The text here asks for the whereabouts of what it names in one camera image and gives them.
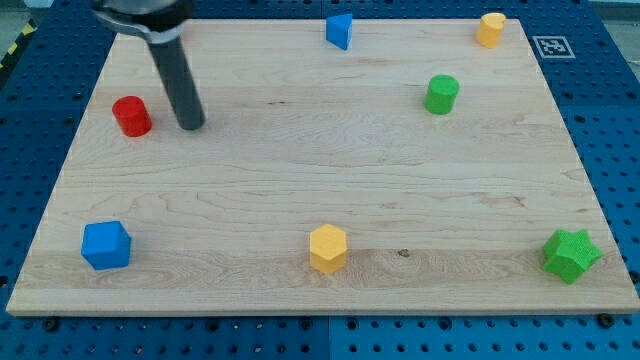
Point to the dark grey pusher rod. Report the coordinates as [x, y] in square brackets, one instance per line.
[174, 71]

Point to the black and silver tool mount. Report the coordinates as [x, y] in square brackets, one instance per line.
[155, 21]

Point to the green star block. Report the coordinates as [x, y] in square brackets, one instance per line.
[569, 255]

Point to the red cylinder block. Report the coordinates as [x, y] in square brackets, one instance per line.
[132, 116]

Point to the blue triangle block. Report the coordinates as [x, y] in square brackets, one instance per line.
[338, 30]

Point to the blue cube block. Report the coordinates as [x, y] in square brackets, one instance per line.
[106, 245]

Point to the light wooden board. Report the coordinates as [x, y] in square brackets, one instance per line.
[444, 214]

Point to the yellow hexagon block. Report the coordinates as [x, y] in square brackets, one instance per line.
[328, 249]

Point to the green cylinder block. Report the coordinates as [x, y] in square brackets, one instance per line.
[441, 94]

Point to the yellow heart block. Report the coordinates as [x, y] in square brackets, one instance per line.
[490, 29]

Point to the white fiducial marker tag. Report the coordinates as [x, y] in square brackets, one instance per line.
[553, 47]

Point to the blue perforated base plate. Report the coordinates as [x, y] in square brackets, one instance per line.
[46, 95]

